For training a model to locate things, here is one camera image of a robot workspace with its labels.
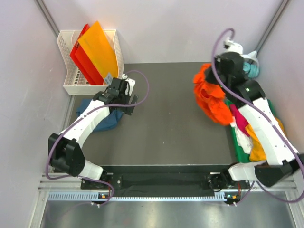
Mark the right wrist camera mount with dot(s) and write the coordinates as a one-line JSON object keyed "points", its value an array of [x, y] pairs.
{"points": [[232, 46]]}

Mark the green plastic tray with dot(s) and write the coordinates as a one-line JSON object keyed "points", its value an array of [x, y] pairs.
{"points": [[240, 155]]}

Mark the slotted cable duct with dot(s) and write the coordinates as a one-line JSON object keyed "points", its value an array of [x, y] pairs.
{"points": [[102, 196]]}

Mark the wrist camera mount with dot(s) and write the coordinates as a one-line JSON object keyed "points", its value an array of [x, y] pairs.
{"points": [[130, 84], [232, 46]]}

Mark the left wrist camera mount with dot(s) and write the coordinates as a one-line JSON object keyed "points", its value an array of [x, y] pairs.
{"points": [[130, 84]]}

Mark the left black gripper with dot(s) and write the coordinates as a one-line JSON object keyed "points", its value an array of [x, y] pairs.
{"points": [[127, 109]]}

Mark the yellow t shirt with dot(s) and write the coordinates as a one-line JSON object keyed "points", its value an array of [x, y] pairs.
{"points": [[257, 152]]}

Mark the orange plastic folder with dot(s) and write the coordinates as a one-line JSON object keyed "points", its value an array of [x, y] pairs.
{"points": [[98, 49]]}

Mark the orange t shirt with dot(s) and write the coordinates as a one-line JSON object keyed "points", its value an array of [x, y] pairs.
{"points": [[210, 98]]}

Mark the red plastic folder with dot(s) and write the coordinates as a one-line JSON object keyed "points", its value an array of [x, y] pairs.
{"points": [[83, 62]]}

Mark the pink t shirt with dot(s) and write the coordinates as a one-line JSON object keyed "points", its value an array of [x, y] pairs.
{"points": [[240, 120]]}

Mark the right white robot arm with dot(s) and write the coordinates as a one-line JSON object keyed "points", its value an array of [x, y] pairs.
{"points": [[282, 158]]}

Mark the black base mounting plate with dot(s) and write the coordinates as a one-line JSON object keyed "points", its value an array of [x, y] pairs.
{"points": [[161, 180]]}

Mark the white perforated file basket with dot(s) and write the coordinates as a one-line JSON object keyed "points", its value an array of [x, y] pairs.
{"points": [[75, 83]]}

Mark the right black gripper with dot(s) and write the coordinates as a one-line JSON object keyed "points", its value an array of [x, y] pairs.
{"points": [[217, 61]]}

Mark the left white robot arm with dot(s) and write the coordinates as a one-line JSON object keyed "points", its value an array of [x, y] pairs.
{"points": [[65, 149]]}

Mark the cat ear headphones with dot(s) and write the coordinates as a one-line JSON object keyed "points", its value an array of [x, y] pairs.
{"points": [[251, 65]]}

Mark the blue t shirt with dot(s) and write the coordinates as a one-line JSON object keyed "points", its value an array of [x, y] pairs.
{"points": [[109, 123]]}

